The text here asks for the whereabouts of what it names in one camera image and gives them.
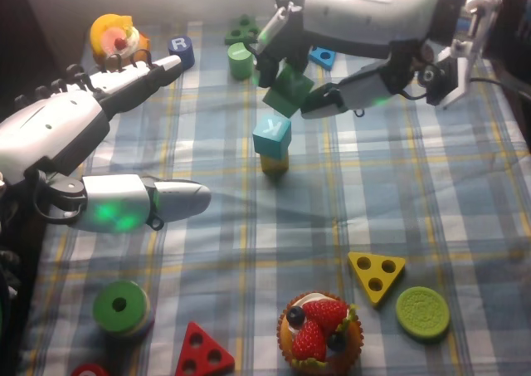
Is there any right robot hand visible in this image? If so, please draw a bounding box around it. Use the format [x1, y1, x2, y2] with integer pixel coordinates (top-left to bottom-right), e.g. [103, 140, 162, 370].
[0, 51, 212, 232]

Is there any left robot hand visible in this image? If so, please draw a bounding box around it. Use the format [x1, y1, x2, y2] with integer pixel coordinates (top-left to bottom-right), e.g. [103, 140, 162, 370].
[252, 0, 468, 120]

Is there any green cube block letter X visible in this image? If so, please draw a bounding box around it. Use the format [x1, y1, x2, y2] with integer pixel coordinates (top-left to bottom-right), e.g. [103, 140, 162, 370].
[262, 69, 315, 119]

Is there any teal cube block letter K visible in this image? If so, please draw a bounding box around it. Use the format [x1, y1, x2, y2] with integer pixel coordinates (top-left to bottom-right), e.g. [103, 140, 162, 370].
[252, 117, 292, 160]

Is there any blue triangle block with holes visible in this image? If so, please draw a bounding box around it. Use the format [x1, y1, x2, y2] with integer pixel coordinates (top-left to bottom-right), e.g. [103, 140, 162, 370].
[309, 46, 338, 71]

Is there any toy cupcake with yellow peach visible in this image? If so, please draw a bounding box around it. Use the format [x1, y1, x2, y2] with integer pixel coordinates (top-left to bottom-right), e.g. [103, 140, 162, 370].
[90, 13, 153, 68]

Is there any green triangle block with holes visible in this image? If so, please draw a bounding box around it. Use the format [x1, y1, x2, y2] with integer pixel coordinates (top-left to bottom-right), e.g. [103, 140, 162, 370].
[224, 13, 265, 46]

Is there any green cylinder block minus sign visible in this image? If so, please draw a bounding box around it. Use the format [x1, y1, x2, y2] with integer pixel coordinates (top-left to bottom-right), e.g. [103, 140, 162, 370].
[227, 42, 255, 81]

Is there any navy cylinder block letter R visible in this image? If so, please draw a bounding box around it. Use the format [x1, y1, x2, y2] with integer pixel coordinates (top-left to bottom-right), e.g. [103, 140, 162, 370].
[167, 35, 196, 71]

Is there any blue plaid tablecloth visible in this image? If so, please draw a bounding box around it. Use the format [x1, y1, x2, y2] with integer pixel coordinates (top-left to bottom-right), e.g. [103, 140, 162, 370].
[16, 1, 531, 376]

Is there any yellow cube block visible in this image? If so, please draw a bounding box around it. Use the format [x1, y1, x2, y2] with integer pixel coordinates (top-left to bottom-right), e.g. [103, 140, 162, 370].
[260, 152, 290, 176]

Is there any red cylinder block white letter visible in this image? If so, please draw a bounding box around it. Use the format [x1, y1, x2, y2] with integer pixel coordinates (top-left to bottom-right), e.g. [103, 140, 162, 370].
[69, 363, 110, 376]

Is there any yellow triangle block with holes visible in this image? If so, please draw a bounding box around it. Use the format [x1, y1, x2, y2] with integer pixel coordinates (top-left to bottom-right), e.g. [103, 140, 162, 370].
[347, 251, 407, 308]

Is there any red triangle block with holes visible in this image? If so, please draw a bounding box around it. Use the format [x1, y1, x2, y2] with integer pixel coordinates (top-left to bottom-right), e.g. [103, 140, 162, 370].
[174, 320, 236, 376]

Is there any green sandwich toy cookie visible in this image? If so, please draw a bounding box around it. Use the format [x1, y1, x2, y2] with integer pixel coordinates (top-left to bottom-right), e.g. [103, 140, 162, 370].
[395, 286, 451, 343]

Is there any toy strawberry blueberry tart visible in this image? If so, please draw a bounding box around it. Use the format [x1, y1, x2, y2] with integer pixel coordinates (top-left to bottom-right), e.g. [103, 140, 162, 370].
[276, 291, 363, 371]

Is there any rainbow ring stacker toy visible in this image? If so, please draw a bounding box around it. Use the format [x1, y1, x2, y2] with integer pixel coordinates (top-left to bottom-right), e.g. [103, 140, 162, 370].
[91, 280, 156, 339]

